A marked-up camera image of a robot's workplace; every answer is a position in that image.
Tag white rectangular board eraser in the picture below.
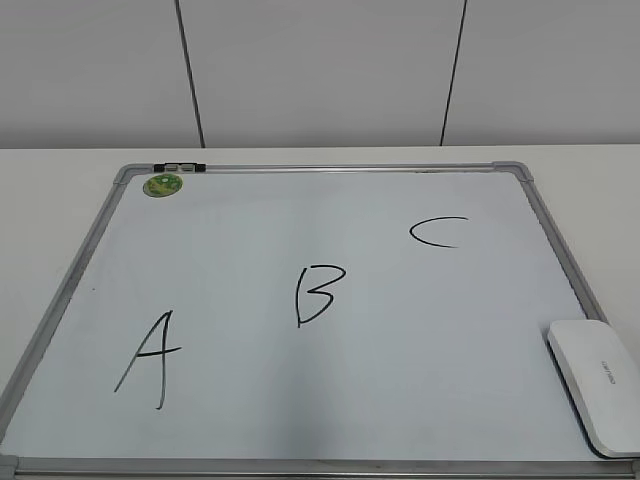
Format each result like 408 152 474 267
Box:
547 320 639 458

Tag white magnetic whiteboard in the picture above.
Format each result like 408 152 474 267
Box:
1 162 639 479

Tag round green magnet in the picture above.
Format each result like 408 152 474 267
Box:
143 173 183 198

